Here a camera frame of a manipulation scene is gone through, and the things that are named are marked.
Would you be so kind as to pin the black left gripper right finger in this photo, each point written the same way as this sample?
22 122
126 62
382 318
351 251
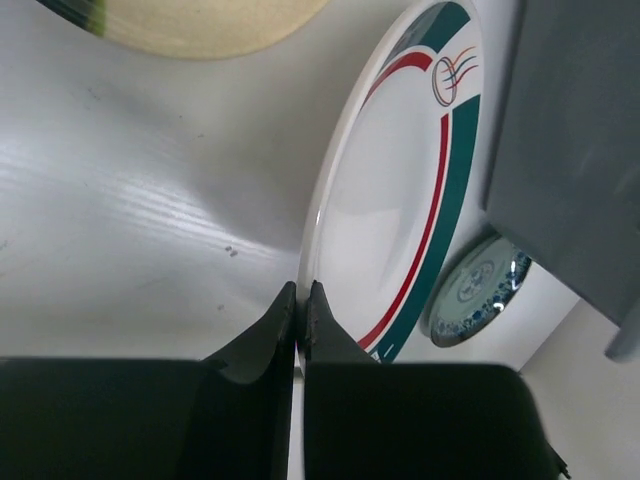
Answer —
366 420

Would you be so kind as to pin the white plate green red rim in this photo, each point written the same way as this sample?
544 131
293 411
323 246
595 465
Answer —
393 181

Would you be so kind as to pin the teal blue floral bowl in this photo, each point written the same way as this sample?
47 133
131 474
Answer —
477 290

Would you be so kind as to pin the grey plastic bin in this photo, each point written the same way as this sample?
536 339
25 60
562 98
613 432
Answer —
565 180

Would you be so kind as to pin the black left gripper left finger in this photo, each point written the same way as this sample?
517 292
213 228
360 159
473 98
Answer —
223 417

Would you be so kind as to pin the beige plate dark leaf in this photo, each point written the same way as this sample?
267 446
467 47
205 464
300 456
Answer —
190 29

